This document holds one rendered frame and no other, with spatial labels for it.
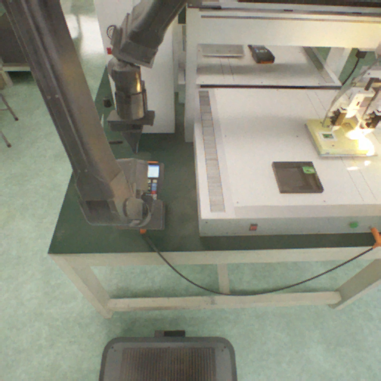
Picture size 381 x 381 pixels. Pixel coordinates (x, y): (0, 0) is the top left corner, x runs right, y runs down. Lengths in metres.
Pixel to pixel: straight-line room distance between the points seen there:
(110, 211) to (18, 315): 1.33
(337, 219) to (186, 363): 0.77
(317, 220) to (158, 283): 0.99
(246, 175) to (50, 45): 0.64
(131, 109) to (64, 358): 1.25
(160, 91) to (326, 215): 0.67
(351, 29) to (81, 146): 0.83
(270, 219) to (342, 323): 1.03
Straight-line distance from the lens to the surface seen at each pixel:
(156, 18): 0.53
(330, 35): 0.99
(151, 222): 0.62
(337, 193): 0.92
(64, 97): 0.40
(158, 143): 1.10
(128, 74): 0.61
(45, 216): 1.96
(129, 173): 0.51
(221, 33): 0.89
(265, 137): 1.01
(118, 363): 1.25
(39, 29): 0.40
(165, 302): 1.39
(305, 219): 0.83
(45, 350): 1.63
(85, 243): 0.87
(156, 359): 1.23
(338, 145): 1.02
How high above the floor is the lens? 1.48
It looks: 52 degrees down
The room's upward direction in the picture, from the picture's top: 3 degrees clockwise
